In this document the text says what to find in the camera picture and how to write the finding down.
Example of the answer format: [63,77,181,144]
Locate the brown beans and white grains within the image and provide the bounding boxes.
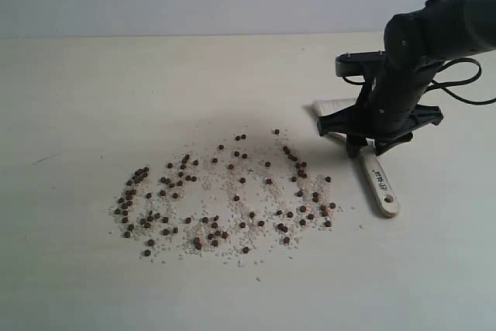
[102,129,365,281]

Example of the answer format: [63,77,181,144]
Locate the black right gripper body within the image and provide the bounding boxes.
[317,57,443,141]

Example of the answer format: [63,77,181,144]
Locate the wooden handle paint brush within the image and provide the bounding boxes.
[302,98,401,218]

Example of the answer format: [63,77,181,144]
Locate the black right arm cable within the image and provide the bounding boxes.
[408,0,496,106]

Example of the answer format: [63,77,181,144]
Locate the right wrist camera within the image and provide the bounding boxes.
[335,50,386,78]

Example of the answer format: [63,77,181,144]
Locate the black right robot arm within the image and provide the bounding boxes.
[317,0,495,157]

